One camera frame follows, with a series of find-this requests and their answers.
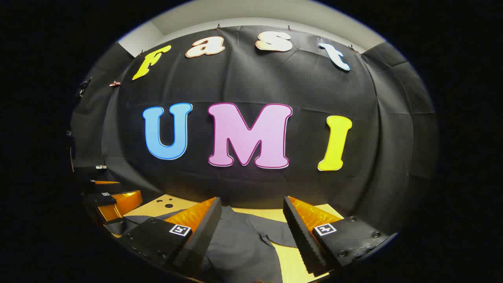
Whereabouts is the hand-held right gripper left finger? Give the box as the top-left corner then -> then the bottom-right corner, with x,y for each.
116,197 -> 223,277

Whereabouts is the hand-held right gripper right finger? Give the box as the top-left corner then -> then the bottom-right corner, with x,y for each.
283,196 -> 393,276

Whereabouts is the dark grey shirt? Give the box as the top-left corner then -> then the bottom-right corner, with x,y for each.
104,206 -> 299,283

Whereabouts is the black backdrop cloth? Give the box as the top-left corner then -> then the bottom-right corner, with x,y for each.
69,26 -> 439,236

